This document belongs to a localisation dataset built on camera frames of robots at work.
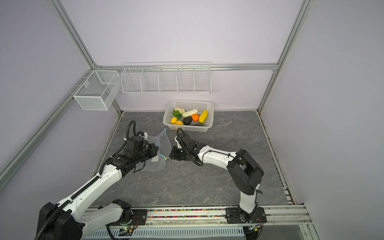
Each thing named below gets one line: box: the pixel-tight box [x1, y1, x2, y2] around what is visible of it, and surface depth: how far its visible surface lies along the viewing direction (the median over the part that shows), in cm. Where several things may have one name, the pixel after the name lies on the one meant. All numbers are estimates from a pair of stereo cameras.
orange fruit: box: [191, 113, 200, 122], surface depth 114 cm
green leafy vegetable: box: [172, 109, 182, 120], surface depth 115 cm
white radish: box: [182, 109, 198, 118], surface depth 118 cm
